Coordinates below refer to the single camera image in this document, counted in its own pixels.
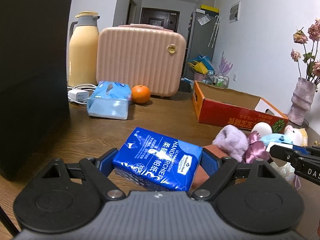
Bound pink textured vase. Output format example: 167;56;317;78
287;77;317;126

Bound purple satin bonnet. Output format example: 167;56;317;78
244;131;270;164

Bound pink ribbed hard case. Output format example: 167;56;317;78
96;24;186;97

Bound black monitor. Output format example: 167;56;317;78
1;0;72;180

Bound orange tangerine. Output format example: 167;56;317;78
131;85;151;104

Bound light blue tissue pack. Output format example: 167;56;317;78
86;81;131;120

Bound grey refrigerator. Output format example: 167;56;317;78
182;9;219;79

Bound white charger with cable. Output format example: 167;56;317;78
67;83;97;106

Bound red cardboard box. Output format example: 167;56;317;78
192;81;288;133

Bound cream thermos jug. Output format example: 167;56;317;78
68;11;100;87

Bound blue handkerchief tissue pack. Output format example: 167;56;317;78
113;127;202;192

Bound blue yellow bags pile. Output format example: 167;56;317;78
187;55;215;75

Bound white round soft ball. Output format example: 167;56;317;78
251;122;273;137

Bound yellow box on refrigerator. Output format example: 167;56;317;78
200;4;220;13

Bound dried pink roses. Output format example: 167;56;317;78
290;18;319;87

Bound white yellow plush toy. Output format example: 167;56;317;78
284;125;308;146

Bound wire rack with bottles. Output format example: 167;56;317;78
204;74;229;88

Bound purple feather decoration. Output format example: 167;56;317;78
218;52;233;76

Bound lilac fluffy plush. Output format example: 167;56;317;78
212;125;248;163

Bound light blue plush toy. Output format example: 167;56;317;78
260;133;293;147

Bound dark entrance door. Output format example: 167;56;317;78
140;7;180;32

